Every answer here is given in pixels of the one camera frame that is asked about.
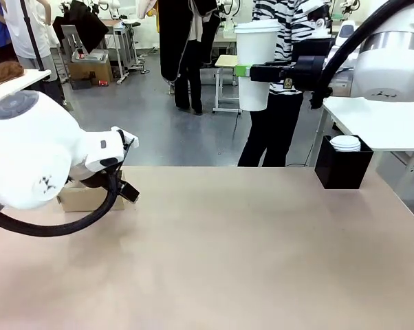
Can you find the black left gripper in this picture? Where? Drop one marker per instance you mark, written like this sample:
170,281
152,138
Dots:
90,180

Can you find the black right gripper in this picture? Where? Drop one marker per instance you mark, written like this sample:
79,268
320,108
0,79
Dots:
312,74

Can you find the white paper cup with lid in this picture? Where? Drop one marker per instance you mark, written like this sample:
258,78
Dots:
255,44

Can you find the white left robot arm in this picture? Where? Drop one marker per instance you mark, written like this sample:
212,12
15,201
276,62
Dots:
31,154

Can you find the brown cardboard drink carrier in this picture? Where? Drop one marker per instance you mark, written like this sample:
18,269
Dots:
79,201

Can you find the stack of white cup lids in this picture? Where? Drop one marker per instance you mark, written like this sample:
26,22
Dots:
346,143

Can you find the small wooden top side table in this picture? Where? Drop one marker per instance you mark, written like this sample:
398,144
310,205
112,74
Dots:
227,62

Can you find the person in zebra hoodie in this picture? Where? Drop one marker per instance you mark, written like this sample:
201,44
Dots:
279,130

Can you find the bystander in black clothes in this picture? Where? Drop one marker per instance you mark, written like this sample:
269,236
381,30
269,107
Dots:
186,51

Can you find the large white table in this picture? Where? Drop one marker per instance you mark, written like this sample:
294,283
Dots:
379,120

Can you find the brown cardboard box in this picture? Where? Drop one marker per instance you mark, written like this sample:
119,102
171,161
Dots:
90,74

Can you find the black square lid holder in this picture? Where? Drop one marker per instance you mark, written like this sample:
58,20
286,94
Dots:
344,172

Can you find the grey lidded plastic bin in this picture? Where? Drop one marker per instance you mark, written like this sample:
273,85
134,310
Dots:
90,56

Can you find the white table with brown fur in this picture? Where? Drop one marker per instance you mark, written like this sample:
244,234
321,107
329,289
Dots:
14,84

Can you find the brown furry cloth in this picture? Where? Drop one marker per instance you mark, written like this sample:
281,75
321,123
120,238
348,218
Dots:
4,73

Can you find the black hanging cloth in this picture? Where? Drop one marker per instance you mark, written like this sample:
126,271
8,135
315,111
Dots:
83,24

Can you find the black stand pole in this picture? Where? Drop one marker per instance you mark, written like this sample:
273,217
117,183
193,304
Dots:
33,38

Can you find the bystander in white shirt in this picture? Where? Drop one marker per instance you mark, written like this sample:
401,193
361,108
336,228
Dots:
31,31

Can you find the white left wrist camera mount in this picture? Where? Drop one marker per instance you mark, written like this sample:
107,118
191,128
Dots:
130,141

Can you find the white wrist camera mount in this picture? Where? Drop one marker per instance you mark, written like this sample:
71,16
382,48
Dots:
318,22
130,141

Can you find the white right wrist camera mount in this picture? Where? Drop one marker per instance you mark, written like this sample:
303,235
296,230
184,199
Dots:
318,22

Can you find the grey metal chair frame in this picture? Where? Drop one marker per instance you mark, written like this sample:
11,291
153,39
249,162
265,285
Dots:
67,51

